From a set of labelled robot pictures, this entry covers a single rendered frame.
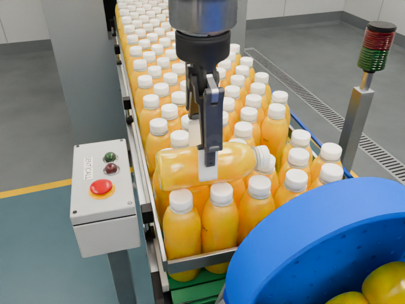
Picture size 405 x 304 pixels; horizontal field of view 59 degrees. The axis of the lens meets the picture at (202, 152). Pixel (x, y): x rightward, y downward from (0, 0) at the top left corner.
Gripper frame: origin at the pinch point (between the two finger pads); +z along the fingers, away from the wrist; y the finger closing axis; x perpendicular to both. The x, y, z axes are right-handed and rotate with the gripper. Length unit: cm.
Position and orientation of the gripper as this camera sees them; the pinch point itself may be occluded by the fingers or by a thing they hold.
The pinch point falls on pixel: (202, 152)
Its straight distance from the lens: 59.9
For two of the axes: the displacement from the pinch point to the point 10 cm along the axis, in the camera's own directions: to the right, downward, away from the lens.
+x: -9.7, 1.4, -2.0
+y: -2.4, -5.6, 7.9
